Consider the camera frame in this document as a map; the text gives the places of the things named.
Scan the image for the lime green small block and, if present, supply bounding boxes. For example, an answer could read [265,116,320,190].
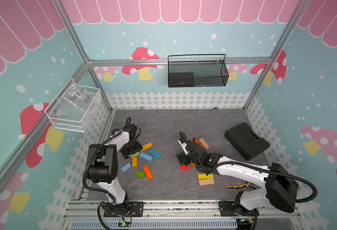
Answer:
[130,152,140,158]

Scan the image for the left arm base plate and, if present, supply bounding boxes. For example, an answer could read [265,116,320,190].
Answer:
[104,202,144,218]

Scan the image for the tan flat block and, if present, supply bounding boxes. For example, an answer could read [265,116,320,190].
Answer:
[199,179,215,186]

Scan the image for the green circuit board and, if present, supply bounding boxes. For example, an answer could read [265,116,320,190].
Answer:
[118,220,132,228]

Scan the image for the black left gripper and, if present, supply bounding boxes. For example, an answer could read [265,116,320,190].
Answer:
[120,140,143,159]

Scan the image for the light blue block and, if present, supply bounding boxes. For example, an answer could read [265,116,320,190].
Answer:
[121,163,132,172]

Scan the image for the black wire mesh basket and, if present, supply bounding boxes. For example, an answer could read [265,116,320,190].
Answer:
[167,54,229,87]

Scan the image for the yellow-green flat block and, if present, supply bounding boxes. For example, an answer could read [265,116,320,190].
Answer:
[198,174,214,180]

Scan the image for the yellow black pliers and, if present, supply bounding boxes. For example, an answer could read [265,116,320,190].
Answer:
[227,183,257,189]

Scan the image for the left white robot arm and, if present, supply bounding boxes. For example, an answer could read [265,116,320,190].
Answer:
[82,117,143,217]

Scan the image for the tan long block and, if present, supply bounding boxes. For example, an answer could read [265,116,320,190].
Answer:
[199,138,209,150]

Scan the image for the clear plastic wall bin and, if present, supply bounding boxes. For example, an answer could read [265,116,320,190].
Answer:
[45,79,102,133]

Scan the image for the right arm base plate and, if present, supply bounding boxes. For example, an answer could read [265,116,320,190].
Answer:
[218,200,259,217]

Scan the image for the teal long block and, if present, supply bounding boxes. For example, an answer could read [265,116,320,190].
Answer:
[149,149,161,159]

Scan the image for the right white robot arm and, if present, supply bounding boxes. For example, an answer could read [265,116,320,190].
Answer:
[177,131,318,215]

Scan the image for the black plastic tool case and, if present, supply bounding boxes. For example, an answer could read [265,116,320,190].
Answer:
[224,122,270,161]

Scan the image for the orange long block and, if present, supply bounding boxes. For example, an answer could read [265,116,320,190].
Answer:
[143,165,153,180]

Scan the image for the small orange-yellow block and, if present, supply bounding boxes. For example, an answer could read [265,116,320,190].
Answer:
[132,157,137,167]

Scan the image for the blue long block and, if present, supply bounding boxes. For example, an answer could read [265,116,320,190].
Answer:
[139,152,153,161]

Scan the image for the black box in basket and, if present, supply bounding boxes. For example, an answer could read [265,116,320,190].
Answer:
[168,72,195,88]

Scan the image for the yellow-orange long block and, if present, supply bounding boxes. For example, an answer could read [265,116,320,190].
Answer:
[141,143,153,151]

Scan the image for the red block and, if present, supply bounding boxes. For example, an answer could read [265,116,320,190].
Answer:
[180,165,190,171]

